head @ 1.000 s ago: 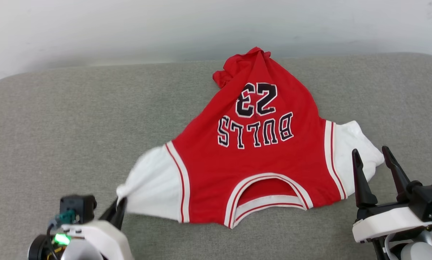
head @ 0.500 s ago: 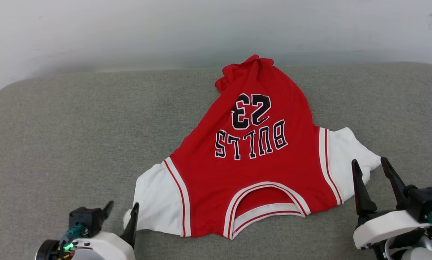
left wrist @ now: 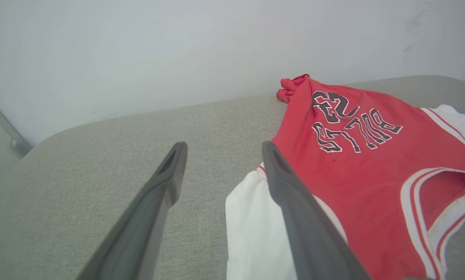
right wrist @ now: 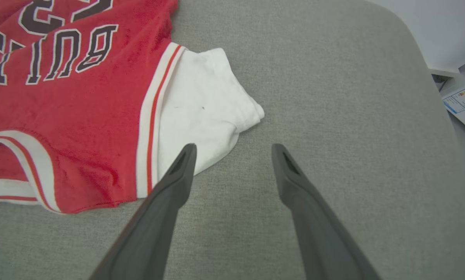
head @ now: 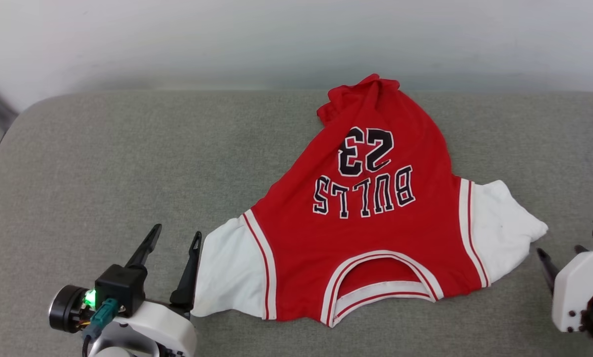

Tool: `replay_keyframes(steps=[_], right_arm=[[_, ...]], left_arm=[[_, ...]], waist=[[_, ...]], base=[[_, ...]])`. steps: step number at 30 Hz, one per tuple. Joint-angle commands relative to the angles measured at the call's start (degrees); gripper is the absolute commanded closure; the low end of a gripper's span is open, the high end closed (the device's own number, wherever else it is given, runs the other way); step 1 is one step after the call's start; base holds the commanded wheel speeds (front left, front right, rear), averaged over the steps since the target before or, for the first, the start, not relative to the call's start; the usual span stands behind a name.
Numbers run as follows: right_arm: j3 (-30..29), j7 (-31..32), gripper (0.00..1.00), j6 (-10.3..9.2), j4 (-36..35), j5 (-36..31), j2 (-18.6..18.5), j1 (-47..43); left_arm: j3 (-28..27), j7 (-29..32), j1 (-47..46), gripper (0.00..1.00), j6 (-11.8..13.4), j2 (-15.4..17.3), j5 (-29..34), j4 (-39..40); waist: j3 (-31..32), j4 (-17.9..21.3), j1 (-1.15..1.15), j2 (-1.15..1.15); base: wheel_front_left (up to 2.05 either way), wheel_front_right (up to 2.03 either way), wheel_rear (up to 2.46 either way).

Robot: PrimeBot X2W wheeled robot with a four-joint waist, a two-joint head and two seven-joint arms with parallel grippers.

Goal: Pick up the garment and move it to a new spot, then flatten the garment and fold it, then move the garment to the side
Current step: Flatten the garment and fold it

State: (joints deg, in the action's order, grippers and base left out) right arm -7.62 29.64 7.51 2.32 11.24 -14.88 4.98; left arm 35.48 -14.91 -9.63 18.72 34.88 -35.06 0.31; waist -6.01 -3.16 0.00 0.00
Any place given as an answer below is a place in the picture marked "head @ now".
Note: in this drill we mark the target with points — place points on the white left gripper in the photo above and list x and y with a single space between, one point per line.
162 329

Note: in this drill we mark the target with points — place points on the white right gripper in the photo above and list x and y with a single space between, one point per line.
576 292

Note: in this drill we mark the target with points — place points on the red white basketball jersey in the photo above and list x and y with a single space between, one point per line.
366 238

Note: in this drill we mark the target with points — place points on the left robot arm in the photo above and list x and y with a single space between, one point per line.
118 353

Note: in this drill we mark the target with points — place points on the grey fabric sofa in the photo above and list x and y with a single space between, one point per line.
128 173

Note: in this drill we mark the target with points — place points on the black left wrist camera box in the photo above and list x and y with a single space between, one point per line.
120 287

